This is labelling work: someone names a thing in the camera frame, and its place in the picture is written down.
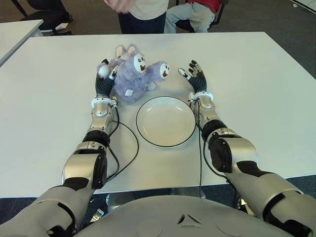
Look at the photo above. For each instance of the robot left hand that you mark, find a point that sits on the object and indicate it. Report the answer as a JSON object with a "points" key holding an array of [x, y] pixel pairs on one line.
{"points": [[103, 86]]}

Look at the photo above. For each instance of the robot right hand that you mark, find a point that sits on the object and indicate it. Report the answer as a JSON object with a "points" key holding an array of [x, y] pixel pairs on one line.
{"points": [[198, 82]]}

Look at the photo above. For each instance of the purple plush doll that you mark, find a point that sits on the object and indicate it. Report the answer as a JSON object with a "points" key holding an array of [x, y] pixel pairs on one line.
{"points": [[130, 81]]}

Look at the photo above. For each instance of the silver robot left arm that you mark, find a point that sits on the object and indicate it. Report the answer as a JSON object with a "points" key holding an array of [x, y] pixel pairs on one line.
{"points": [[81, 163]]}

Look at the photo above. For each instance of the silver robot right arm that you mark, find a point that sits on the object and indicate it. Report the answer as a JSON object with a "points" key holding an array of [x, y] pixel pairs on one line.
{"points": [[244, 150]]}

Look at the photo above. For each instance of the white plate black rim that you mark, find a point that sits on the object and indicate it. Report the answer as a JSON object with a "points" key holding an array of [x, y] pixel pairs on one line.
{"points": [[165, 121]]}

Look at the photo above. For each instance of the person in grey trousers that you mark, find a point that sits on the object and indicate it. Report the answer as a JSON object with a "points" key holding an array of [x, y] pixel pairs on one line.
{"points": [[197, 17]]}

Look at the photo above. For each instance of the person in white shirt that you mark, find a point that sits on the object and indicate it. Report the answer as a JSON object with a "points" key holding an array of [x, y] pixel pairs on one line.
{"points": [[143, 22]]}

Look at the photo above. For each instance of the black office chair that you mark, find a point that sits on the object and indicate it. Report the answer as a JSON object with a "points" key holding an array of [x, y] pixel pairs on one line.
{"points": [[53, 21]]}

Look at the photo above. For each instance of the person in black trousers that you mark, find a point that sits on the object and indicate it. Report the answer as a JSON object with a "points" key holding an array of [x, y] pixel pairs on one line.
{"points": [[59, 7]]}

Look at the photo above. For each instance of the white side table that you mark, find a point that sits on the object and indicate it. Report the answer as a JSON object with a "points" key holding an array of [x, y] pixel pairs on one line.
{"points": [[14, 32]]}

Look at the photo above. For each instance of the white furniture edge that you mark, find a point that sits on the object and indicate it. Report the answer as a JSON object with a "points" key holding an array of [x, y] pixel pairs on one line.
{"points": [[306, 3]]}

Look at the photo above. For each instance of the silver robot torso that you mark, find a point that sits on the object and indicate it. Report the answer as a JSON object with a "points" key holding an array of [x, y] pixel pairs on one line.
{"points": [[158, 222]]}

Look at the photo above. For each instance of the metal floor bracket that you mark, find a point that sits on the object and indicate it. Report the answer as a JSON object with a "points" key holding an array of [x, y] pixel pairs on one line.
{"points": [[98, 214], [243, 202]]}

